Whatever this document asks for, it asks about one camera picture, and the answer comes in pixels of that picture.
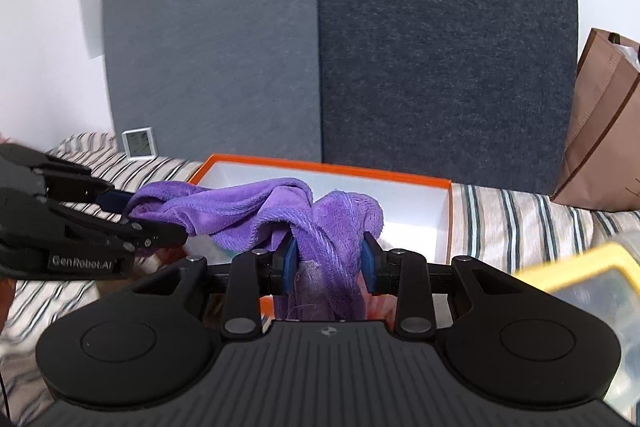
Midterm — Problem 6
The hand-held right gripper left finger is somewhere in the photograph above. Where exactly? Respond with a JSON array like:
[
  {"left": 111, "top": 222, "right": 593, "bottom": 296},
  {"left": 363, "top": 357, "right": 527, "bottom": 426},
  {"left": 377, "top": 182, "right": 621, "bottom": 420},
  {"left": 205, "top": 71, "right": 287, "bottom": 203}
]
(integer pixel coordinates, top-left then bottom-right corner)
[{"left": 132, "top": 237, "right": 301, "bottom": 341}]

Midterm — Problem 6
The white digital clock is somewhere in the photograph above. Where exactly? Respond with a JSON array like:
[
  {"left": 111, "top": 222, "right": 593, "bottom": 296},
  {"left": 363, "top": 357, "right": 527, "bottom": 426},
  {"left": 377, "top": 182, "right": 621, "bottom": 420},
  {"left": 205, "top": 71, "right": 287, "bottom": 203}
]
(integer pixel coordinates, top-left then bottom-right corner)
[{"left": 121, "top": 127, "right": 157, "bottom": 159}]

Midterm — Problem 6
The clear plastic storage box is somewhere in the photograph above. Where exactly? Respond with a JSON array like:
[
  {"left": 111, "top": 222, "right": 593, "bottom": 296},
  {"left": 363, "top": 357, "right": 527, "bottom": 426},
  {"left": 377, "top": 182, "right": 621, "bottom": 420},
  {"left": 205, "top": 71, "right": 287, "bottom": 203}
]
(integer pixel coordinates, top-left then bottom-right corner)
[{"left": 512, "top": 232, "right": 640, "bottom": 418}]

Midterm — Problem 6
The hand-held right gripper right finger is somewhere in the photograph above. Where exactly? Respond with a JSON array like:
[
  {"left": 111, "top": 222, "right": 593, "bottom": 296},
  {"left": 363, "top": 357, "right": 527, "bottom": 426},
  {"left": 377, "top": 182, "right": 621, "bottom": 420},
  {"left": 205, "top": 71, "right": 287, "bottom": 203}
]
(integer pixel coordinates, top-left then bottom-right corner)
[{"left": 360, "top": 232, "right": 526, "bottom": 338}]

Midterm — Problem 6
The striped bed sheet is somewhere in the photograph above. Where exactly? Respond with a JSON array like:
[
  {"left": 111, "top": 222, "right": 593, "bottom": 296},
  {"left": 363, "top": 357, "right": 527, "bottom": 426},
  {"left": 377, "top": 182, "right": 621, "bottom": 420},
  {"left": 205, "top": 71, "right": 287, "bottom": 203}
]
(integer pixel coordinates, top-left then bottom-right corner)
[{"left": 0, "top": 132, "right": 640, "bottom": 427}]

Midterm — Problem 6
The orange cardboard box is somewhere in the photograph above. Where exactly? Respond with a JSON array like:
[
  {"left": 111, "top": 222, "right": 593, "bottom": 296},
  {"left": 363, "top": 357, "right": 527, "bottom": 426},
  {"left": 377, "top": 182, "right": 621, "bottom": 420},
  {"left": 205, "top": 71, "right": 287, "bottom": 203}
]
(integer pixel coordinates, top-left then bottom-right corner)
[{"left": 185, "top": 153, "right": 453, "bottom": 323}]

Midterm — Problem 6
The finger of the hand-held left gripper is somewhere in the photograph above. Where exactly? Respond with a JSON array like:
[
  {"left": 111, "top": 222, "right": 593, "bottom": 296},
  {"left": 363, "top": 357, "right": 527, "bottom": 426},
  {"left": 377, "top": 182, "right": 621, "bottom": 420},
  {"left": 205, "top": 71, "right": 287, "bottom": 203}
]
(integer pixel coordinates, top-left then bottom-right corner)
[
  {"left": 46, "top": 201, "right": 191, "bottom": 254},
  {"left": 37, "top": 166, "right": 136, "bottom": 214}
]

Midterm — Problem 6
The brown tote bag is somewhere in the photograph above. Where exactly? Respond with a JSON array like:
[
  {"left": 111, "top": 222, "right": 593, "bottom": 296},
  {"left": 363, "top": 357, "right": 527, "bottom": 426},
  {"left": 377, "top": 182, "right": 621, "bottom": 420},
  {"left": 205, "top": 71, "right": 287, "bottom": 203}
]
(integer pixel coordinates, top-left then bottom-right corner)
[{"left": 550, "top": 27, "right": 640, "bottom": 212}]

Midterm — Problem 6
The purple towel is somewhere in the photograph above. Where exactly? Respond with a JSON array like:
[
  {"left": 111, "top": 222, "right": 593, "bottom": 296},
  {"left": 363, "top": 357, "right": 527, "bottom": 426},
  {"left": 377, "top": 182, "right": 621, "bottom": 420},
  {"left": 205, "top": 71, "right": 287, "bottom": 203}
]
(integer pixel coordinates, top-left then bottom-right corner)
[{"left": 122, "top": 177, "right": 386, "bottom": 323}]

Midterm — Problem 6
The grey upholstered headboard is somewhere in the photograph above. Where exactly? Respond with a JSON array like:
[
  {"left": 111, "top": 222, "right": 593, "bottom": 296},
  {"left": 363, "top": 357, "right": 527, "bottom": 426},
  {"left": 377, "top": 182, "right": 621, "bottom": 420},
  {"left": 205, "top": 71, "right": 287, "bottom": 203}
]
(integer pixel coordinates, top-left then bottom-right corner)
[{"left": 102, "top": 0, "right": 578, "bottom": 195}]

